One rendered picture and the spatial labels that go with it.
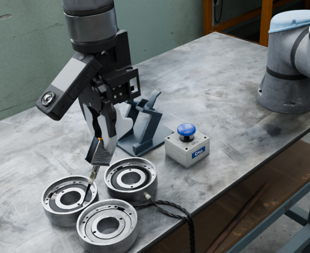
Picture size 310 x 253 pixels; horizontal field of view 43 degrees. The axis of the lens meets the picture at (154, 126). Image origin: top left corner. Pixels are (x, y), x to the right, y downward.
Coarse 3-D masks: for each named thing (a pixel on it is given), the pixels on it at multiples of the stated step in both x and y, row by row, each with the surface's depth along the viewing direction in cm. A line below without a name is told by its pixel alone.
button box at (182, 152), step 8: (168, 136) 86; (176, 136) 86; (192, 136) 85; (200, 136) 85; (168, 144) 85; (176, 144) 84; (184, 144) 83; (192, 144) 83; (200, 144) 84; (208, 144) 85; (168, 152) 87; (176, 152) 84; (184, 152) 82; (192, 152) 83; (200, 152) 85; (208, 152) 87; (176, 160) 86; (184, 160) 83; (192, 160) 84
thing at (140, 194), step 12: (108, 168) 79; (108, 180) 78; (120, 180) 78; (132, 180) 81; (144, 180) 77; (156, 180) 77; (108, 192) 76; (120, 192) 74; (132, 192) 73; (144, 192) 74; (132, 204) 76
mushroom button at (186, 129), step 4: (180, 124) 85; (184, 124) 84; (188, 124) 84; (192, 124) 84; (180, 128) 83; (184, 128) 83; (188, 128) 83; (192, 128) 83; (180, 132) 83; (184, 132) 82; (188, 132) 82; (192, 132) 83; (184, 136) 85; (188, 136) 85
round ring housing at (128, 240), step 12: (96, 204) 71; (108, 204) 72; (120, 204) 72; (84, 216) 70; (108, 216) 70; (120, 216) 70; (132, 216) 70; (84, 228) 68; (96, 228) 68; (120, 228) 67; (132, 228) 66; (84, 240) 64; (120, 240) 64; (132, 240) 66; (96, 252) 65; (108, 252) 64; (120, 252) 66
